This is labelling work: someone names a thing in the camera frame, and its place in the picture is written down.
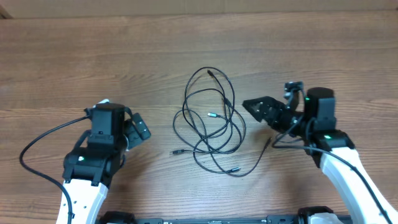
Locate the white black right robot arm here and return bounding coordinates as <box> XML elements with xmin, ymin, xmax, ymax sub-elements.
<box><xmin>243</xmin><ymin>83</ymin><xmax>397</xmax><ymax>223</ymax></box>

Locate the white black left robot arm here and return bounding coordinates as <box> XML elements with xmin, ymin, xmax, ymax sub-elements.
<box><xmin>56</xmin><ymin>100</ymin><xmax>151</xmax><ymax>224</ymax></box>

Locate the black right camera cable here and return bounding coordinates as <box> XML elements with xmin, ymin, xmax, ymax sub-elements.
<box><xmin>272</xmin><ymin>88</ymin><xmax>393</xmax><ymax>224</ymax></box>

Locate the black camera cable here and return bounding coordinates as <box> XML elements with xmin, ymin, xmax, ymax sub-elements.
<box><xmin>272</xmin><ymin>88</ymin><xmax>393</xmax><ymax>224</ymax></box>
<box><xmin>19</xmin><ymin>114</ymin><xmax>91</xmax><ymax>224</ymax></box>

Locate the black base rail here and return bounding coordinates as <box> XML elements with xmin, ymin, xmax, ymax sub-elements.
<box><xmin>99</xmin><ymin>205</ymin><xmax>352</xmax><ymax>224</ymax></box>

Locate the black left camera cable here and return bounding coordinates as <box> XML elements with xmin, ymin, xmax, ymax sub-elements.
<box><xmin>19</xmin><ymin>114</ymin><xmax>91</xmax><ymax>224</ymax></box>

